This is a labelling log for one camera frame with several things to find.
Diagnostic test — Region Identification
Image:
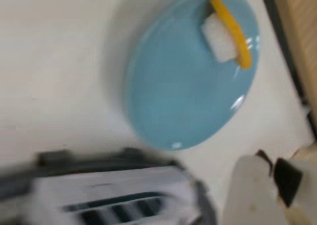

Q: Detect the round blue dish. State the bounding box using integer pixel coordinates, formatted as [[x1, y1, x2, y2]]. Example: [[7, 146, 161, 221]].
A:
[[125, 0, 261, 151]]

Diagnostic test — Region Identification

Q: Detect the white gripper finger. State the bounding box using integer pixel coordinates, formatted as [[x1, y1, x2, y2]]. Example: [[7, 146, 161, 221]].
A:
[[272, 157, 317, 225], [221, 149, 290, 225]]

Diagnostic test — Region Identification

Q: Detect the yellow egg toy sushi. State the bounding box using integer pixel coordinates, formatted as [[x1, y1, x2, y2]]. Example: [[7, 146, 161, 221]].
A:
[[200, 0, 252, 70]]

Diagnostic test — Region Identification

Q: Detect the grey circular toy rail track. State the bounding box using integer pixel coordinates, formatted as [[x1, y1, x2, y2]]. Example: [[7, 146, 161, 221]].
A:
[[0, 147, 211, 225]]

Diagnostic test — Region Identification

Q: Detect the white Shinkansen toy locomotive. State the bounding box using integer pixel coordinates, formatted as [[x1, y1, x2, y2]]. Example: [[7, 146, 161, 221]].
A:
[[32, 165, 211, 225]]

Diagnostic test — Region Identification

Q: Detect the light wooden frame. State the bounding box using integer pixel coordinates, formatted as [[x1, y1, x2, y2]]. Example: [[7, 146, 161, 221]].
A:
[[259, 0, 317, 139]]

